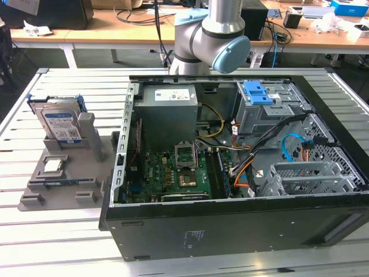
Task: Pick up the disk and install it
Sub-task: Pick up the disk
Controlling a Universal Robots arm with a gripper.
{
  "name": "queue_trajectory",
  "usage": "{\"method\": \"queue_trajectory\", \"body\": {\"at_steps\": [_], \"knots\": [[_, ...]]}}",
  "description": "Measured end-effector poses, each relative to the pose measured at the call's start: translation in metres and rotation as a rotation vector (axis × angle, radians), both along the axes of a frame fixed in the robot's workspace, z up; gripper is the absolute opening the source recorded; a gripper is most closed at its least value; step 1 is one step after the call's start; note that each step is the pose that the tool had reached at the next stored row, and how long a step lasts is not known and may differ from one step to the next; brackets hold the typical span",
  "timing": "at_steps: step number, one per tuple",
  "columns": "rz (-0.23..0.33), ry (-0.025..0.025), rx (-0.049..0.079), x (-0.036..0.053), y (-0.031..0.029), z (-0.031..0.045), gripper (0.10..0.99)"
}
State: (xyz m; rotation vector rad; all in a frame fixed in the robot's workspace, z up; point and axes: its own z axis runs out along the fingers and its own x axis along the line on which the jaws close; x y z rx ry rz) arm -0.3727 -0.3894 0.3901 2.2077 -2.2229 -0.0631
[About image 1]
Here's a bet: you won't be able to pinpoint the hard disk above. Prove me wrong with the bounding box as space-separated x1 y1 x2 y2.
27 93 89 145

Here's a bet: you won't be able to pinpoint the blue data wire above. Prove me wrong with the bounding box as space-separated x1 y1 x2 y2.
281 132 307 163

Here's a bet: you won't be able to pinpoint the orange red power wire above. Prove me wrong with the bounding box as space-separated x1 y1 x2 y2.
301 135 337 163

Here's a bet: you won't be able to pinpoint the metal disk bay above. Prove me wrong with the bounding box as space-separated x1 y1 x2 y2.
259 160 363 197

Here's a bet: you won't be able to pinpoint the crumpled white paper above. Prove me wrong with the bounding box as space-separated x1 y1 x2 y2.
22 19 55 38

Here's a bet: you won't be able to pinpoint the large black box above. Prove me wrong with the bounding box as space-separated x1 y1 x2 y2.
0 0 95 30

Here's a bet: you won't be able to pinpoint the wooden desk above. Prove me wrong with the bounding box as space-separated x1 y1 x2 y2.
10 8 262 70
258 0 369 68

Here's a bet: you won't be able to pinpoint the silver CPU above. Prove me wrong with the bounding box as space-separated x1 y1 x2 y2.
43 159 63 173

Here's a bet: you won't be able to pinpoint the grey parts rack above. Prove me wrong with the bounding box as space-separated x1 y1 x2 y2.
17 112 121 213

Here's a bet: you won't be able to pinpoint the grey power supply unit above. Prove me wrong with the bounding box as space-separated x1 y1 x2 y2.
134 85 200 145

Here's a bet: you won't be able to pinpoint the green motherboard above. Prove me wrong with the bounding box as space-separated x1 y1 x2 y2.
125 148 233 204

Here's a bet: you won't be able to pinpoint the CPU socket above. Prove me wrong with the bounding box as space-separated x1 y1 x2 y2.
178 172 197 188

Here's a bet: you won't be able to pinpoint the black graphics card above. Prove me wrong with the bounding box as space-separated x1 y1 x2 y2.
160 191 212 203

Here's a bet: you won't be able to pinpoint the black speaker box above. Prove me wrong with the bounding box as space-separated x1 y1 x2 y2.
240 5 269 42

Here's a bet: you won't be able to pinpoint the blue drive latch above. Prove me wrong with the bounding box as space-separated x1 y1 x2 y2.
243 80 273 106

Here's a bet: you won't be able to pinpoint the grey metal drive cage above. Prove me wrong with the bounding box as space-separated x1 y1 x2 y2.
234 80 314 136

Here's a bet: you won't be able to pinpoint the black PC case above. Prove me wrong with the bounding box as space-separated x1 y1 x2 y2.
99 73 369 262

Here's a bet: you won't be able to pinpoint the small black container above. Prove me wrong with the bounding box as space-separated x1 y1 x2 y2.
283 13 303 29

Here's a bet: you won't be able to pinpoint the flat silver box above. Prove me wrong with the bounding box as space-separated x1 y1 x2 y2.
301 5 336 20

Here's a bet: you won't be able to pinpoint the crumpled white plastic wrap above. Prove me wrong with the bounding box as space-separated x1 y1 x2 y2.
310 13 356 35

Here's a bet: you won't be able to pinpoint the blue cardboard box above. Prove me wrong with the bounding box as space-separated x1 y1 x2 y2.
329 0 369 17

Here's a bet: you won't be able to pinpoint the small white box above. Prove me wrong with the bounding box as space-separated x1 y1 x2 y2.
353 23 369 39

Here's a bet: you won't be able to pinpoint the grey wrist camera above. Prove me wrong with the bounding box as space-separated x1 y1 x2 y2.
5 0 40 16

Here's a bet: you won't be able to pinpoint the thin red wire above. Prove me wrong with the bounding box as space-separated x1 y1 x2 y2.
128 118 144 167

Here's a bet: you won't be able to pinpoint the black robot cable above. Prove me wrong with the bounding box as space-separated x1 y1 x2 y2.
154 0 174 69

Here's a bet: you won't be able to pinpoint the yellow black wires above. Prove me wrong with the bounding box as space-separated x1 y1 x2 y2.
195 103 226 139

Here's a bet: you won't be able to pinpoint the grey wire bundle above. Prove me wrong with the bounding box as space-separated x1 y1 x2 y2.
194 137 252 152

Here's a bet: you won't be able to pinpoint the orange wire loop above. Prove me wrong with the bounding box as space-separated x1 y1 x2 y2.
233 161 252 189

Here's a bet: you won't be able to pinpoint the black cable bundle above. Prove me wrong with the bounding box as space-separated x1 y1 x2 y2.
230 113 307 181

